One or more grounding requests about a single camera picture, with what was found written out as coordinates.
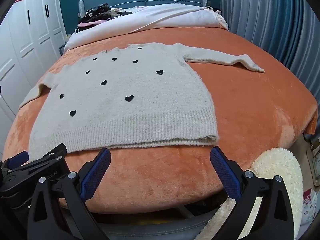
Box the pile of dark clothes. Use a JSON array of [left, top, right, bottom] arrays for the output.
[[74, 4, 133, 34]]

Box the grey bed frame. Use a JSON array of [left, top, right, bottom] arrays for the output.
[[92, 204, 227, 240]]

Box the person's cream fleece garment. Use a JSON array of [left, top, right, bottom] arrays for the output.
[[200, 149, 303, 240]]

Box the white wardrobe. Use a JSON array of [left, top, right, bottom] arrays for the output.
[[0, 0, 68, 155]]

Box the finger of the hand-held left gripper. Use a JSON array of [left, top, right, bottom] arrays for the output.
[[27, 143, 68, 174], [0, 151, 30, 174]]

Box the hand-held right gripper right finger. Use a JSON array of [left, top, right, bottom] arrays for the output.
[[210, 146, 297, 240]]

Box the floral fabric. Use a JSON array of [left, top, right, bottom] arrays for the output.
[[302, 190, 316, 218]]

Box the orange plush blanket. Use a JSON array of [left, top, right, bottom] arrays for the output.
[[1, 26, 318, 214]]

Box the grey knitted sweater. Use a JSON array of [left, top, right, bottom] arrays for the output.
[[19, 42, 265, 162]]

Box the white pillow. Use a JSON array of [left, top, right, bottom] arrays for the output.
[[64, 3, 229, 53]]

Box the grey-blue curtain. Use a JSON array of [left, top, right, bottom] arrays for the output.
[[220, 0, 320, 100]]

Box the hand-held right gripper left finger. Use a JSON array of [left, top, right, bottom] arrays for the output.
[[27, 147, 112, 240]]

